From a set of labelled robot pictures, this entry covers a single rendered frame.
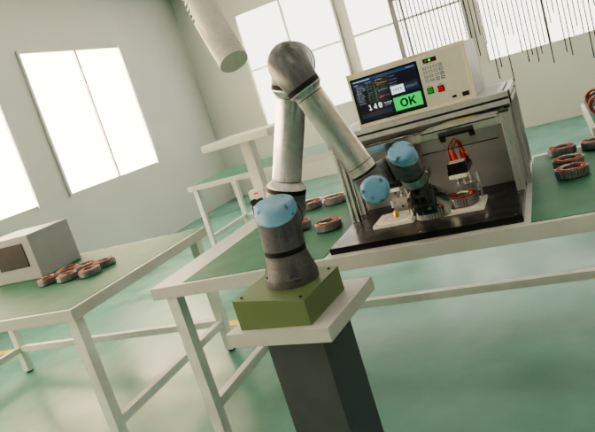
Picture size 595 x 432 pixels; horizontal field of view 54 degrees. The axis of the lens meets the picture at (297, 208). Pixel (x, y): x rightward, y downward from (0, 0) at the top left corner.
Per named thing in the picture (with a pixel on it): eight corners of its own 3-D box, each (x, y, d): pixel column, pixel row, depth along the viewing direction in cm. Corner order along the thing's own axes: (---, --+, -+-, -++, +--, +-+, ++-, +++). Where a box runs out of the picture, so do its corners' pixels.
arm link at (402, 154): (380, 147, 166) (408, 134, 164) (392, 170, 174) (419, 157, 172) (389, 166, 160) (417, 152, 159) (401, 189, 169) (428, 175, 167)
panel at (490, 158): (529, 177, 218) (510, 98, 213) (362, 211, 246) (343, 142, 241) (529, 176, 219) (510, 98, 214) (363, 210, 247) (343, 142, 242)
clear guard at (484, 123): (498, 137, 179) (493, 119, 178) (421, 156, 190) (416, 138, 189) (504, 121, 208) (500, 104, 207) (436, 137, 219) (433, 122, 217)
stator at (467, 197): (477, 205, 197) (475, 195, 197) (444, 211, 203) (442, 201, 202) (482, 196, 207) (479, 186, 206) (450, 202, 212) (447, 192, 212)
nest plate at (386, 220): (413, 222, 206) (413, 219, 205) (373, 229, 212) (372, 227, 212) (421, 210, 219) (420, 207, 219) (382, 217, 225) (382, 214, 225)
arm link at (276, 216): (259, 257, 157) (247, 209, 154) (267, 242, 170) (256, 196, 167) (303, 249, 155) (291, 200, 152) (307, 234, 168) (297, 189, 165)
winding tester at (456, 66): (476, 97, 205) (462, 39, 202) (359, 128, 224) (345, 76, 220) (485, 87, 240) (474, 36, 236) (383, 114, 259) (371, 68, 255)
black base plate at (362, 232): (524, 221, 178) (522, 214, 177) (330, 255, 205) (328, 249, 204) (527, 183, 219) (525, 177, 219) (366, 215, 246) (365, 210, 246)
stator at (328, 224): (328, 224, 250) (326, 216, 249) (348, 223, 242) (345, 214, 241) (311, 234, 243) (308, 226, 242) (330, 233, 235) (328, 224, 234)
